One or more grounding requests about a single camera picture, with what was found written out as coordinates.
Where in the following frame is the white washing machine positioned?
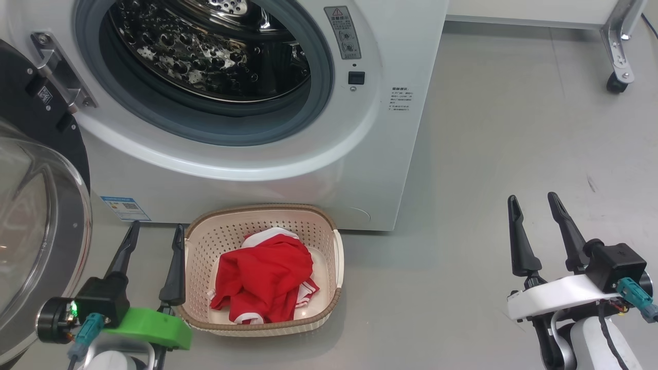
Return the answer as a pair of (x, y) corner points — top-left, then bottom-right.
(0, 0), (450, 232)

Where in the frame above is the red garment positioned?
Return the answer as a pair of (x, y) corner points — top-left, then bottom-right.
(210, 227), (320, 325)

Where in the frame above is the silver door hinge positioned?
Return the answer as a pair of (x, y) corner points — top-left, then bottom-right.
(31, 32), (97, 111)

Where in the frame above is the black cable with teal plug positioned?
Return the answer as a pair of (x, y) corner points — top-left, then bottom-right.
(67, 312), (107, 370)
(616, 277), (658, 323)

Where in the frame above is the grey warning label sticker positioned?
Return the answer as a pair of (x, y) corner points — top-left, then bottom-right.
(324, 6), (362, 60)

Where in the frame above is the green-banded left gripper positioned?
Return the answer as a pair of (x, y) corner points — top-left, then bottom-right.
(36, 221), (193, 351)

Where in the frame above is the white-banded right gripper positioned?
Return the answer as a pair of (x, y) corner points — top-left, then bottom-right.
(506, 192), (617, 370)

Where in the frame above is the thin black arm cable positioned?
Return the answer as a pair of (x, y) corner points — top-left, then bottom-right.
(596, 302), (630, 370)

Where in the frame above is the blue energy label sticker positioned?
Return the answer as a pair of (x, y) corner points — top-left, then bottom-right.
(100, 195), (152, 223)

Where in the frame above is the stainless steel washing machine drum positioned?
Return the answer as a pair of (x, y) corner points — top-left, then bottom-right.
(107, 0), (313, 104)

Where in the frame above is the cream perforated laundry basket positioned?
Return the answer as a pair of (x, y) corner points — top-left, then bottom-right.
(177, 204), (344, 337)

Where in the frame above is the washing machine glass door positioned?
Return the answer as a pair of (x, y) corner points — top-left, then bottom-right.
(0, 39), (93, 365)

